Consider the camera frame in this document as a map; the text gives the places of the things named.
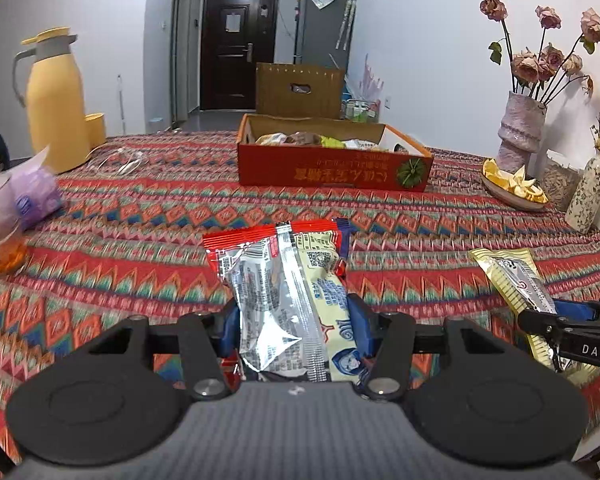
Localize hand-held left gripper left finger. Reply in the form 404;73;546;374
86;304;242;402

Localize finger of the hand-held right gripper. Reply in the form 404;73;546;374
554;298;600;318
517;308;600;334

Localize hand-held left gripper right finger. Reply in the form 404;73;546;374
347;294;512;402

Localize cream blue snack packet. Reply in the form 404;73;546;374
291;217;372;385

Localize red silver snack packet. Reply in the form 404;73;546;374
202;223;322;384

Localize yellow striped snack packet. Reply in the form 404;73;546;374
469;248;600;387

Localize red cardboard box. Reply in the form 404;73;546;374
236;113;435;193

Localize pile of snack packets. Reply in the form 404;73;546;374
254;131;382;153

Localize floral white vase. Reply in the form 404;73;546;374
564;152;600;235

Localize glass jar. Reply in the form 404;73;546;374
537;149;584;212

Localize purple tissue packet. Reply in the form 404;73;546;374
9;147;66;231

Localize yellow cup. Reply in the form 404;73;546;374
84;112;107;147

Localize wooden chair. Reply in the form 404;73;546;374
255;62;345;120

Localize white mop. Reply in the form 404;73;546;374
115;73;129;136

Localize dried pink roses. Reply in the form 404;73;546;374
478;0;600;106

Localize dark entrance door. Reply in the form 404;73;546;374
199;0;281;112

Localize yellow thermos jug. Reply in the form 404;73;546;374
12;27;92;175

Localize interior side door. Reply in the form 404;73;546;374
172;0;194;129

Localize grey refrigerator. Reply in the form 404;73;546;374
293;0;354;69

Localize hanging umbrella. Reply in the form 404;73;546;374
335;0;359;52

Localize white earphone cable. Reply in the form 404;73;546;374
87;147;146;176

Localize wire rack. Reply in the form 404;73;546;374
342;97;381;124

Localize purple wall decoration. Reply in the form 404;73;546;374
357;54;384;106

